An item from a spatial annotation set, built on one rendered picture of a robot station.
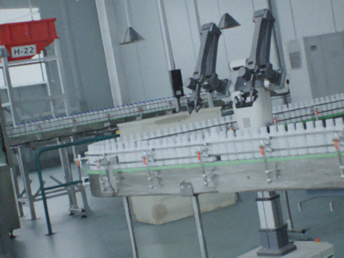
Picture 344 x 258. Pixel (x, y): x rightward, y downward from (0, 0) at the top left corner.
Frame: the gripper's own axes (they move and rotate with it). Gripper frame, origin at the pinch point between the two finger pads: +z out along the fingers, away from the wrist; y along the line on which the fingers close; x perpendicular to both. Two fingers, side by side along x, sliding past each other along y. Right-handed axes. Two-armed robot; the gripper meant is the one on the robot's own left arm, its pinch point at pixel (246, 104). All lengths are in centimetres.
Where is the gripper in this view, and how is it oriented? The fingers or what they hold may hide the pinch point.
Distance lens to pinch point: 448.1
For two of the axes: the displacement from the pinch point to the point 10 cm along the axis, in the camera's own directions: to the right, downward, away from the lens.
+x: 6.3, 3.9, 6.7
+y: 7.5, -1.1, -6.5
